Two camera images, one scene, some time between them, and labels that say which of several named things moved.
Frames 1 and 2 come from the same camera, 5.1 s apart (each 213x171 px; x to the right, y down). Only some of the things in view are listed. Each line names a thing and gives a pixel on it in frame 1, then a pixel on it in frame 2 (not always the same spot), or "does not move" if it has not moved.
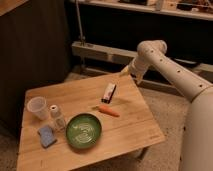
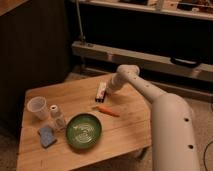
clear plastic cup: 38,105 does not move
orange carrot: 106,109 does not move
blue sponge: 47,137 does not move
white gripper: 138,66 -> 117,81
